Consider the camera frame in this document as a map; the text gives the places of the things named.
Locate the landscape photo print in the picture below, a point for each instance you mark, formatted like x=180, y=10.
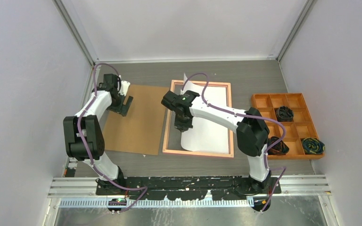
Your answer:
x=207, y=137

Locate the brown backing board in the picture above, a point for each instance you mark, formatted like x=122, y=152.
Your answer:
x=141, y=129

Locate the blue yellow rolled item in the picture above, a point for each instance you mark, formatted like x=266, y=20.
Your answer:
x=312, y=145

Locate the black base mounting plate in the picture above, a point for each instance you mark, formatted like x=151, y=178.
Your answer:
x=185, y=188

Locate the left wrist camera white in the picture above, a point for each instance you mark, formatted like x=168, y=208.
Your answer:
x=124, y=88

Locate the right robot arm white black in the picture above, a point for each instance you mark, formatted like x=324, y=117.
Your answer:
x=249, y=127

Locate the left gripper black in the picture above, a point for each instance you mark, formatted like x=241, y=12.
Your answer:
x=118, y=109

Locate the aluminium front rail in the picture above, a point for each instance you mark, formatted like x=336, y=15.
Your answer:
x=289, y=184

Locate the pink wooden picture frame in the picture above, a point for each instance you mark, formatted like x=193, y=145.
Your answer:
x=172, y=137

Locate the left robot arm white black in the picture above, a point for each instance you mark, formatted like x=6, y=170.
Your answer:
x=84, y=139

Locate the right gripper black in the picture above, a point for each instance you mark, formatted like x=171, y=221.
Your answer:
x=183, y=126

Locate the dark red-striped rolled item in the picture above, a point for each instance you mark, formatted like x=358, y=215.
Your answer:
x=279, y=149

